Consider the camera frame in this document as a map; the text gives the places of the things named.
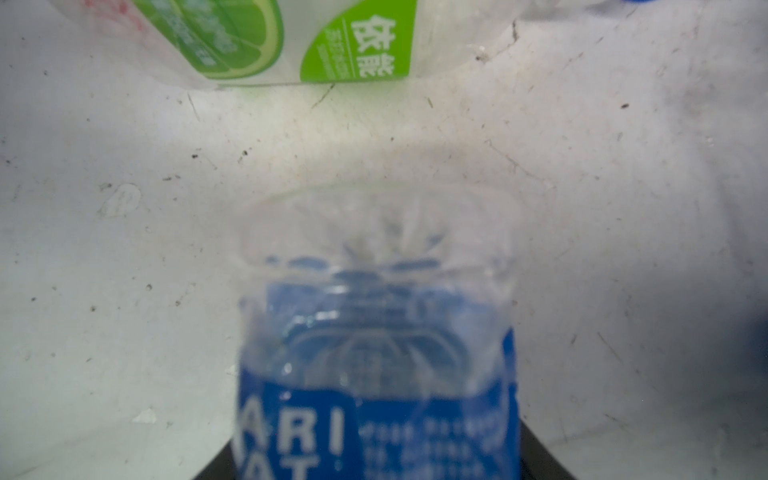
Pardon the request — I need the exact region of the clear bottle green label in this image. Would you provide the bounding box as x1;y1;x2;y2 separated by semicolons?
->
56;0;525;88

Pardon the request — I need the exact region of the Pocari Sweat bottle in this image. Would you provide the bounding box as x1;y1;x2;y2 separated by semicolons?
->
231;185;521;479

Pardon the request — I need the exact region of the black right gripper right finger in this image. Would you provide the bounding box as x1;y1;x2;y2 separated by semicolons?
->
520;423;575;480

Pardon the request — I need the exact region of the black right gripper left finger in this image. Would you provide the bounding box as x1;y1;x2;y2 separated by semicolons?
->
193;443;237;480

